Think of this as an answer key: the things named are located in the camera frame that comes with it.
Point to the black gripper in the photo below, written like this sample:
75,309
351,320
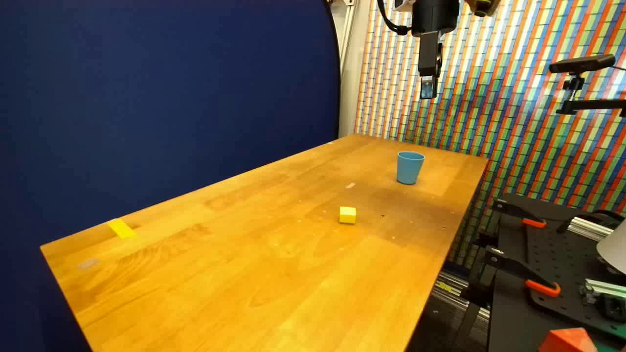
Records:
435,15

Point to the yellow block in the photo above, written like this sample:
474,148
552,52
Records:
347,215

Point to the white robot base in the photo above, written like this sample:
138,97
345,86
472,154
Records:
617,250

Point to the blue plastic cup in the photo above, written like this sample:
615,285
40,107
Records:
410,168

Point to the small white tape piece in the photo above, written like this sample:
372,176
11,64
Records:
351,185

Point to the silver aluminium extrusion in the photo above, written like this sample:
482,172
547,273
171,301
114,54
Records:
590,226
607,287

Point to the black perforated breadboard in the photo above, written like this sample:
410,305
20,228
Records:
560,260

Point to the blue fabric backdrop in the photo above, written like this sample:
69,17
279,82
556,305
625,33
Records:
163,97

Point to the orange angular object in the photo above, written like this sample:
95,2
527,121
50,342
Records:
568,340

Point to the yellow tape strip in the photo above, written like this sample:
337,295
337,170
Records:
122,228

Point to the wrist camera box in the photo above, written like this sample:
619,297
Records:
484,5

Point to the colourful patterned wall panel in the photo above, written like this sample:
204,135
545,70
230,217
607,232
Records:
509,97

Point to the black stereo camera bar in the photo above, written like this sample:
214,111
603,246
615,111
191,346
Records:
582,62

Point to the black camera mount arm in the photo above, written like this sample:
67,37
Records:
597,103

